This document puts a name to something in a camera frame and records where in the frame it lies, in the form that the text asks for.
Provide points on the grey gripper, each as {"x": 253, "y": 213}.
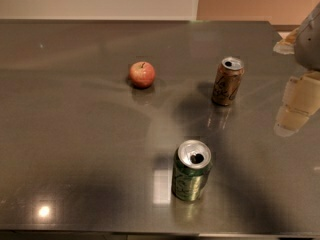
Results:
{"x": 309, "y": 49}

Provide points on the orange soda can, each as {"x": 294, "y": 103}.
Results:
{"x": 227, "y": 82}

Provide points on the green soda can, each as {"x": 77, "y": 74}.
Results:
{"x": 191, "y": 167}

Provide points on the red apple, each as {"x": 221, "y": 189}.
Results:
{"x": 142, "y": 74}

